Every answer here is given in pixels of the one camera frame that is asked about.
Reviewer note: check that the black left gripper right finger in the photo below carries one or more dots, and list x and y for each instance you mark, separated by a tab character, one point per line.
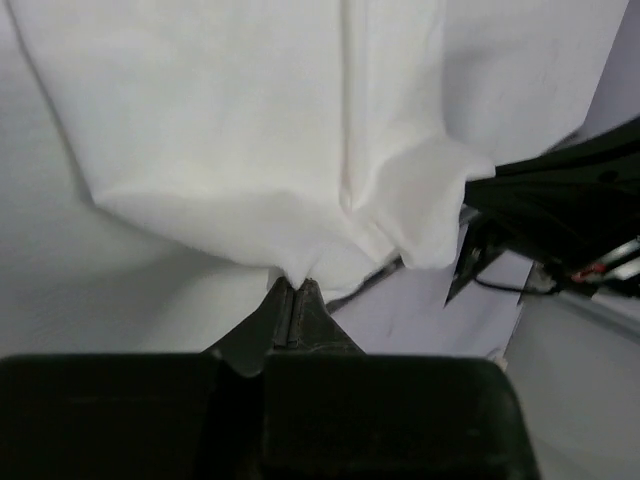
313	328

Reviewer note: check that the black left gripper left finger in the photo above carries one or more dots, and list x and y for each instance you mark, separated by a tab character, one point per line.
245	347

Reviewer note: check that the white t-shirt with robot print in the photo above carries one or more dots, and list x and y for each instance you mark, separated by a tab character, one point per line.
321	138

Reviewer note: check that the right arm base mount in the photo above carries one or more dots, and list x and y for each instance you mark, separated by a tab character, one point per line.
573	211

